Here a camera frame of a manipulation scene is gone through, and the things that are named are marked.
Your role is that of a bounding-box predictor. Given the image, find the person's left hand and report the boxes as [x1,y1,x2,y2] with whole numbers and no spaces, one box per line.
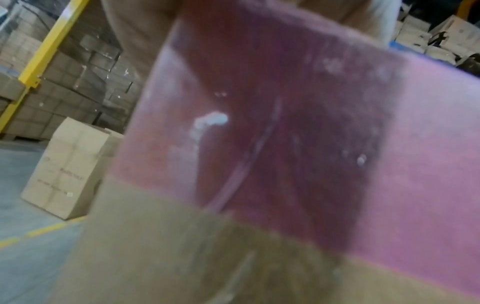
[100,0,399,99]

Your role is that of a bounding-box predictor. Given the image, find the clear sealing tape strip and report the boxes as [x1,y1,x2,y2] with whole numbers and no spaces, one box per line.
[112,12,410,304]

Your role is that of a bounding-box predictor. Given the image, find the pink-striped cardboard box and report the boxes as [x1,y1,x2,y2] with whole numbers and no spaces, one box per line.
[55,0,480,304]

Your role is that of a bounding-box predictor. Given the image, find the tall brown cardboard box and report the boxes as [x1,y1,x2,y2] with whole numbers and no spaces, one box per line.
[20,116,125,221]

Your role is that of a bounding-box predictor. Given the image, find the stack of warehouse boxes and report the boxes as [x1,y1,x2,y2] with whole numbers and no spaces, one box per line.
[0,0,143,140]

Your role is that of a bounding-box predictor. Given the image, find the pile of opened boxes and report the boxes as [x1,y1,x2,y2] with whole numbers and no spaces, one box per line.
[389,9,480,72]

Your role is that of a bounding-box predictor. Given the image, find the yellow steel post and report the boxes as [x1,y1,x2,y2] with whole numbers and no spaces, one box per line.
[0,0,91,134]

